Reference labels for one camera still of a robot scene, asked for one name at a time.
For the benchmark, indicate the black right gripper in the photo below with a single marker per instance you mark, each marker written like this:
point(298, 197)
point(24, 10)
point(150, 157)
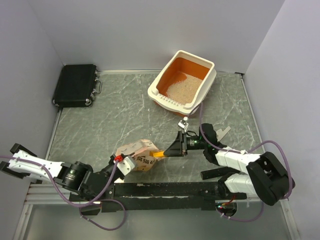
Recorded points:
point(179, 147)

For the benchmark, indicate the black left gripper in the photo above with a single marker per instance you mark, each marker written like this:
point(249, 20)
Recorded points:
point(111, 161)

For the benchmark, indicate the yellow plastic litter scoop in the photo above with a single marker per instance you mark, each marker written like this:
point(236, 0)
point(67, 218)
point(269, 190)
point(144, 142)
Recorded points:
point(157, 154)

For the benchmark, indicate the pink cat litter bag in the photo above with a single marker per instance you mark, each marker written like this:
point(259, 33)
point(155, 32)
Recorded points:
point(141, 150)

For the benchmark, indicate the metal bag clip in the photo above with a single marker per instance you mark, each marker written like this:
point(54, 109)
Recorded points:
point(221, 133)

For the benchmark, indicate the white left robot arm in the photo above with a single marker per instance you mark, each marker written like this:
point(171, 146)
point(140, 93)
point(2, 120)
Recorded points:
point(77, 177)

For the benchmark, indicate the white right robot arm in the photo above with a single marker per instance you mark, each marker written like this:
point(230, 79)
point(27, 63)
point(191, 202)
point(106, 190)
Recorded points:
point(247, 173)

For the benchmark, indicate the clean litter granules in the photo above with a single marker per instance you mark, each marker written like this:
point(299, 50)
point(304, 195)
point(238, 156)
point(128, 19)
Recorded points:
point(184, 90)

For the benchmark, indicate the white orange litter box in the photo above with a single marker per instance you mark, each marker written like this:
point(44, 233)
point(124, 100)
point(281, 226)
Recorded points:
point(188, 63)

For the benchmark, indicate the black hard case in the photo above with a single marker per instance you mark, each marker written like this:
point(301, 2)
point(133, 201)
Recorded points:
point(77, 86)

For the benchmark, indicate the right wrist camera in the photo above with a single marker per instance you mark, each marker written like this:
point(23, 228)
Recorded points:
point(183, 124)

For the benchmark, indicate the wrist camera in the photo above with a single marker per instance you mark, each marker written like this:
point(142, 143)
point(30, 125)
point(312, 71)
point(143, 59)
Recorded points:
point(125, 163)
point(183, 124)

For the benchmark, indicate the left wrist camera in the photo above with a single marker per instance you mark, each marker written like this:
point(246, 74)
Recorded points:
point(125, 163)

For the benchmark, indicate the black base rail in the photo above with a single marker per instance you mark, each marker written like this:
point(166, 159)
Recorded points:
point(166, 196)

